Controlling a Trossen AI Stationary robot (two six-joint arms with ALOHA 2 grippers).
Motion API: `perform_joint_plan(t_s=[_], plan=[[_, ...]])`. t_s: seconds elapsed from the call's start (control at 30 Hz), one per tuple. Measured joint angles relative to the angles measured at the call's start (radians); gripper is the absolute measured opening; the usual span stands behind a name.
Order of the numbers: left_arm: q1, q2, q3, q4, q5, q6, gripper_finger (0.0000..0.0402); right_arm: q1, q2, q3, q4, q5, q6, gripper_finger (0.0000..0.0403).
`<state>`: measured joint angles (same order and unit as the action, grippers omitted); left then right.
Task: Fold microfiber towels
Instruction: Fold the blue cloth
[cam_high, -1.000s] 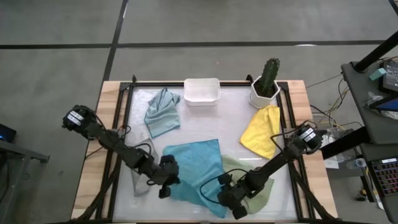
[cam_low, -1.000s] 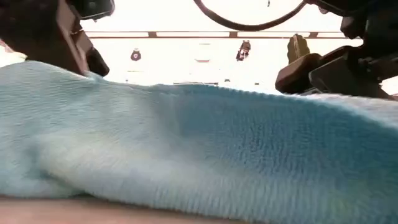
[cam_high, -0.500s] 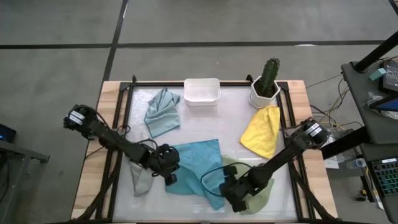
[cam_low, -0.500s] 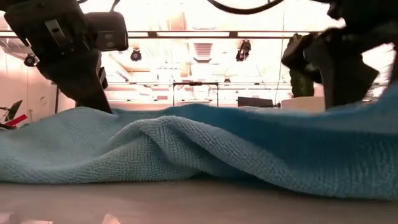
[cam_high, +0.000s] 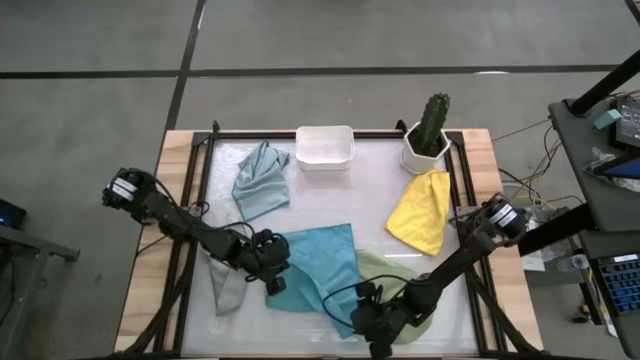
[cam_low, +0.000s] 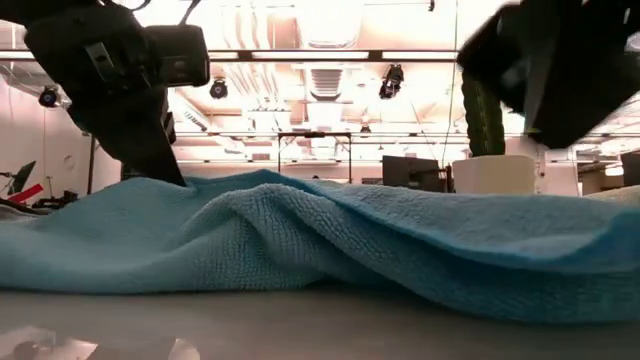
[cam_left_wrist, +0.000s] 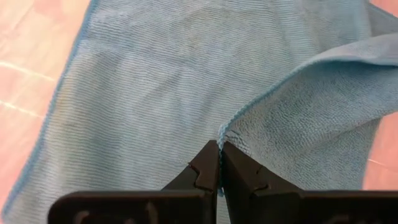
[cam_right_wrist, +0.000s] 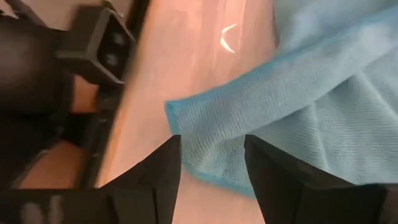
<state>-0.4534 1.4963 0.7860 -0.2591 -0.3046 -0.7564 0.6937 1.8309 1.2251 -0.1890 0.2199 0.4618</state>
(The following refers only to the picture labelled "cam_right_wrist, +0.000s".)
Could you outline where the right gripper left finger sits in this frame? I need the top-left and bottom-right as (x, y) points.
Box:
(99, 134), (182, 224)

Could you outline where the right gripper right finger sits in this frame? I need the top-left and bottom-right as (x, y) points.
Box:
(244, 134), (386, 224)

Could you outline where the teal microfiber towel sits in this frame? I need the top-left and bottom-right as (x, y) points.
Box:
(164, 0), (398, 198)

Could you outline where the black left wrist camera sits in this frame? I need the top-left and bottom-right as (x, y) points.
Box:
(55, 5), (137, 86)

